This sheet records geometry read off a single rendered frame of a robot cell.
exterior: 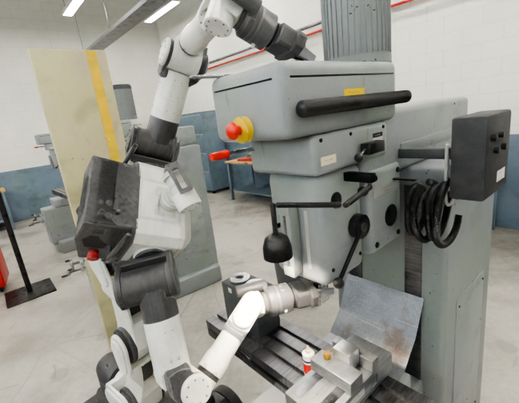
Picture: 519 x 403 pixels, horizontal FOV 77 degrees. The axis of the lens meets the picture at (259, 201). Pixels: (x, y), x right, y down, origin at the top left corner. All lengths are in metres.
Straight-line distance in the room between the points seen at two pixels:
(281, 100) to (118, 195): 0.49
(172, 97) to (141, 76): 9.51
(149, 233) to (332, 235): 0.48
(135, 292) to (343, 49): 0.86
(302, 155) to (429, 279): 0.72
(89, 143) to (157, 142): 1.36
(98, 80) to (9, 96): 7.32
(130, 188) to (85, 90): 1.54
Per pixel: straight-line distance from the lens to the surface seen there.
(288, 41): 0.88
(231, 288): 1.43
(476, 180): 0.97
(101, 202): 0.91
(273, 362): 1.32
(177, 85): 1.06
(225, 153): 0.86
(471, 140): 0.96
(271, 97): 0.71
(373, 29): 1.07
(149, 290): 0.88
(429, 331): 1.43
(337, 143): 0.84
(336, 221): 0.90
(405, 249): 1.31
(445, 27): 5.30
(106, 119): 2.44
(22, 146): 9.66
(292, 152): 0.82
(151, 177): 0.99
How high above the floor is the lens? 1.79
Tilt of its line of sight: 15 degrees down
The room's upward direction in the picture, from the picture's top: 7 degrees counter-clockwise
